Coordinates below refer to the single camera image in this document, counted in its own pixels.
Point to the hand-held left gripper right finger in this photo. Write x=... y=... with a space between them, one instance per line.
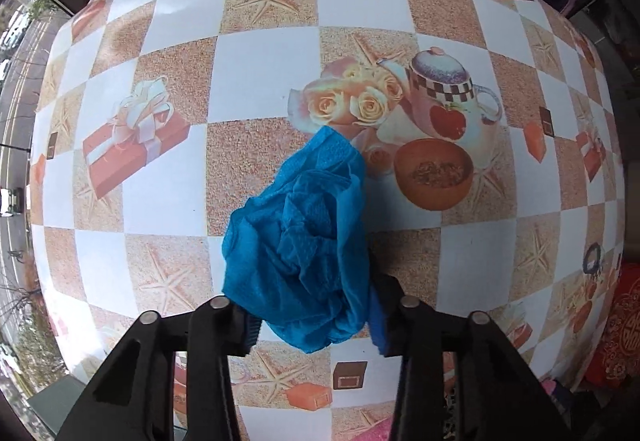
x=382 y=321

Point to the blue mesh cloth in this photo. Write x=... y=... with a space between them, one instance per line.
x=305 y=246

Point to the red embroidered cushion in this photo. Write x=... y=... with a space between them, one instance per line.
x=620 y=331

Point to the checkered printed tablecloth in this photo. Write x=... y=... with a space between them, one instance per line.
x=250 y=71

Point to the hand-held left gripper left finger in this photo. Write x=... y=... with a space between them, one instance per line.
x=235 y=321

